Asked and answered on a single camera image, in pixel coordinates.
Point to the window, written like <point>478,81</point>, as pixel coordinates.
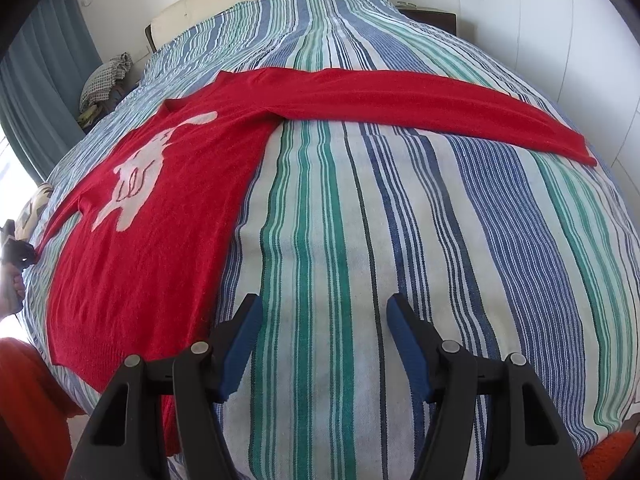
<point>10,175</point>

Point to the checkered cloth bundle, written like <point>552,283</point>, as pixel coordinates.
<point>102,80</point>

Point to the teal curtain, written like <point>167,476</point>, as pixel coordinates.
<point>45,60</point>

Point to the patterned pillow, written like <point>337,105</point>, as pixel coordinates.
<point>31,210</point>

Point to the person's left hand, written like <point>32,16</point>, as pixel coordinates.
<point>10,287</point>

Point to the red sweater with white print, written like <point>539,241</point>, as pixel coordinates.
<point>150,260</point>

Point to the dark wooden nightstand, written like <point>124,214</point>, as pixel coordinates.
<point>435,20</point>

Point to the green yellow cloth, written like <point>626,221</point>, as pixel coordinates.
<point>90,116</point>

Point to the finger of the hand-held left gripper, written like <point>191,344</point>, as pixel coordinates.
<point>27,254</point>

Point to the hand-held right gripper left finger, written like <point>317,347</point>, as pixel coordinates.
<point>241,347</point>

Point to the striped blanket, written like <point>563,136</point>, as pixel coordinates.
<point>350,210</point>

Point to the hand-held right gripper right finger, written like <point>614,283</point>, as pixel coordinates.
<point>407,345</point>

